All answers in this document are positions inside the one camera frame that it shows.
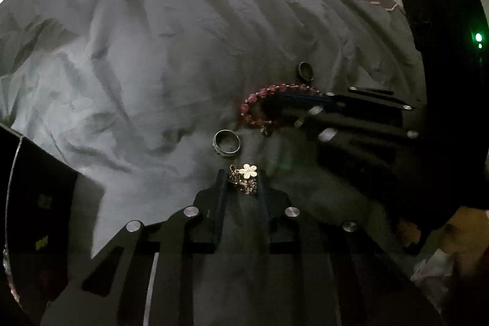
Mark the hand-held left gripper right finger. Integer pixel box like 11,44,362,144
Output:
259,173,446,326

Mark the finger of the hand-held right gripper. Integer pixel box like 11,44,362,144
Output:
294,105,423,181
273,86,415,116

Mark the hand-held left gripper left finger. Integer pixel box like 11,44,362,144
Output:
40,169,230,326

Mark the gold flower charm jewelry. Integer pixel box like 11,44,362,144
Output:
228,163,259,197

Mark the red beaded bracelet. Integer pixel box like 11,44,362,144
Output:
240,82,322,136

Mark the person's right hand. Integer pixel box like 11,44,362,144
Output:
397,208,489,262

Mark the grey blanket with pink trim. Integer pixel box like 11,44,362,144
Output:
0,0,430,262

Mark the white crumpled cloth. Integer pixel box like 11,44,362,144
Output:
410,249,465,306

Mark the dark metal ring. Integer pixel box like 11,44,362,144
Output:
296,61,315,82

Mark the silver band ring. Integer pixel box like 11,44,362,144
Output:
212,130,241,159

